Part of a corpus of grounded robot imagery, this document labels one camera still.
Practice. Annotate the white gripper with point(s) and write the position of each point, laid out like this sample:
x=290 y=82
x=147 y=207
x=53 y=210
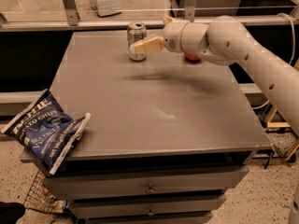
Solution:
x=172 y=36

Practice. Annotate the silver green 7up can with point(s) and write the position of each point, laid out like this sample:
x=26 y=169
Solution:
x=136 y=31

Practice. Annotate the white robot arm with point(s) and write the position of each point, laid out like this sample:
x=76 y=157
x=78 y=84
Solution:
x=225 y=41

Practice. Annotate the blue potato chip bag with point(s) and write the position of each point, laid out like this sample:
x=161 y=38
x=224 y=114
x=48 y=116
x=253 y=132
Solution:
x=45 y=129

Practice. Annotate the red apple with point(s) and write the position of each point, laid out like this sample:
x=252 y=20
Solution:
x=191 y=57

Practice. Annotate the grey drawer cabinet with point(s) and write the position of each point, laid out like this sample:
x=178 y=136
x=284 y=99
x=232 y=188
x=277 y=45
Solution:
x=165 y=138

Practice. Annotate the metal railing frame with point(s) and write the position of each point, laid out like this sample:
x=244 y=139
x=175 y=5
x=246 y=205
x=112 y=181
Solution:
x=74 y=15

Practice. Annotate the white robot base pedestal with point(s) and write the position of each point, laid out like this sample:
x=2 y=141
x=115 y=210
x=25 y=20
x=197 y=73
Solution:
x=106 y=7

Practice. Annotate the wooden yellow frame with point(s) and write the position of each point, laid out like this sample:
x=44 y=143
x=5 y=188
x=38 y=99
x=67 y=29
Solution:
x=280 y=125

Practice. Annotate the wire mesh basket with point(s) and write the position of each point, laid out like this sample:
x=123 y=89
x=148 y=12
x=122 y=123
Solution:
x=41 y=200

